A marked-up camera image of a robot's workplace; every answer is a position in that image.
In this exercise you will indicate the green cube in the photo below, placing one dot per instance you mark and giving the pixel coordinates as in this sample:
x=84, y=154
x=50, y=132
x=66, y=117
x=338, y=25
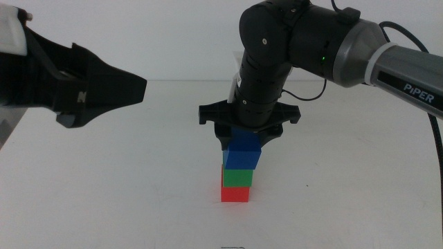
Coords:
x=238, y=178

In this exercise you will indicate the blue cube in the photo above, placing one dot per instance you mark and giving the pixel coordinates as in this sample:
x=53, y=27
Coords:
x=242, y=155

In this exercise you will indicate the right black Piper robot arm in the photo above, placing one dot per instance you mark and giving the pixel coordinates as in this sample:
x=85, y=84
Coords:
x=311, y=38

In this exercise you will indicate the red cube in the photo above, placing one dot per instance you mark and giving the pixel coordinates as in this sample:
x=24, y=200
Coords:
x=235, y=194

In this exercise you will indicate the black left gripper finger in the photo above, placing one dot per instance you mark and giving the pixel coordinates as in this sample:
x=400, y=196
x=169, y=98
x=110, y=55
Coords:
x=117, y=88

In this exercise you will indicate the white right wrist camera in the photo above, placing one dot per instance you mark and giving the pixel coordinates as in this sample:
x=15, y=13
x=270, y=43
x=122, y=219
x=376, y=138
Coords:
x=233, y=88

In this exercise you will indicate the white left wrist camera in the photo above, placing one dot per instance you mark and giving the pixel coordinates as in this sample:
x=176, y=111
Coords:
x=12, y=31

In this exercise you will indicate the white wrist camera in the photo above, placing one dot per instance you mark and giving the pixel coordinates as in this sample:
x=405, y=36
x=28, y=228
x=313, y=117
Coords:
x=12, y=31
x=233, y=88

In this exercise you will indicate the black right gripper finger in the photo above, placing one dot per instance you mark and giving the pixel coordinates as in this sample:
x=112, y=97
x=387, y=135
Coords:
x=269, y=134
x=223, y=136

